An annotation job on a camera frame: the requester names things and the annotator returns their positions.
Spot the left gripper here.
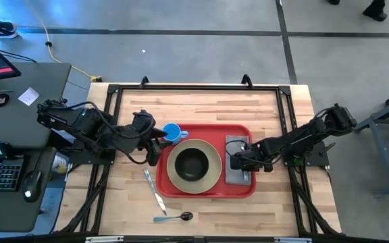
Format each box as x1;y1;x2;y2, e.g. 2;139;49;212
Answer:
122;126;174;167

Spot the light blue mug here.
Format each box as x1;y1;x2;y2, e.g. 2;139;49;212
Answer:
162;122;190;146

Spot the grey cloth napkin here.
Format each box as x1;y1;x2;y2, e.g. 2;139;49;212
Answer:
224;134;252;186

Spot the beige round plate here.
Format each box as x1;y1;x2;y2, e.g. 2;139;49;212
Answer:
166;138;223;194

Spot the dark grey bowl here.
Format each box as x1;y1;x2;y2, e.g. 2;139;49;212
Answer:
174;147;210;182

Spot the red plastic tray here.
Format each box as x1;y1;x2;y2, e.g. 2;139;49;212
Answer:
155;123;257;199

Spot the knife with teal handle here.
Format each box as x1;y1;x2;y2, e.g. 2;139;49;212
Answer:
143;168;168;216

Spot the spoon with teal handle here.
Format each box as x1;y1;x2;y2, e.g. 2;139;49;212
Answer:
153;211;195;223

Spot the white labelled container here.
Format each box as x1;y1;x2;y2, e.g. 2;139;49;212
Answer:
51;152;69;176

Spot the black computer mouse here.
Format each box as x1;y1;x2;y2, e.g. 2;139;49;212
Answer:
21;169;43;203

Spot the white paper note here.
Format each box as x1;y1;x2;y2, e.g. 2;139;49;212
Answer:
17;86;41;107

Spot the grey desk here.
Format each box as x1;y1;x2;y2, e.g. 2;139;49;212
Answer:
0;61;72;234

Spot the person's shoe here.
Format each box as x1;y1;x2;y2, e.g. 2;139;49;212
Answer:
362;0;388;22
0;20;19;39

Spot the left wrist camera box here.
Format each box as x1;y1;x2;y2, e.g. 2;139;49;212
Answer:
132;109;157;131

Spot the black aluminium table frame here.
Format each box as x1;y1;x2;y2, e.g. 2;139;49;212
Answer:
54;74;342;243

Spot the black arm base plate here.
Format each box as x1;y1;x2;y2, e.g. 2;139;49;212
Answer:
283;140;331;169
66;130;117;166

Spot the silver frame bracket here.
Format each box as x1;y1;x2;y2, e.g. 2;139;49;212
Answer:
84;236;125;243
274;236;313;243

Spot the yellow cable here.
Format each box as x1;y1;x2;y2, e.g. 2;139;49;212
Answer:
22;0;103;83

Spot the black floor cable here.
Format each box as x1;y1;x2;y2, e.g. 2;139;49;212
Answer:
0;49;37;64

